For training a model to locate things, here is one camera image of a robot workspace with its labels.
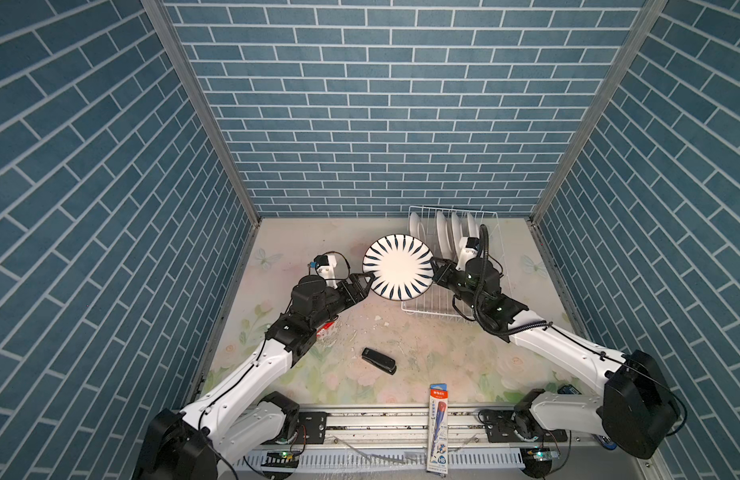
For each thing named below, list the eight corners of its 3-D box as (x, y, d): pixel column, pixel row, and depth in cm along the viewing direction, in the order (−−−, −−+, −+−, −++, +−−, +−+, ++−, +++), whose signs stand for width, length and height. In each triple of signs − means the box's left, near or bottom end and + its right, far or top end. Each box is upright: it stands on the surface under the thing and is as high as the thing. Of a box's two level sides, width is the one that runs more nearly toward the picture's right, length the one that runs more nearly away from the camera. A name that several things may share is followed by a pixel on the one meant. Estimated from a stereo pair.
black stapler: (361, 359, 87) (360, 353, 84) (366, 351, 89) (365, 345, 85) (393, 376, 84) (394, 371, 80) (398, 368, 86) (398, 362, 82)
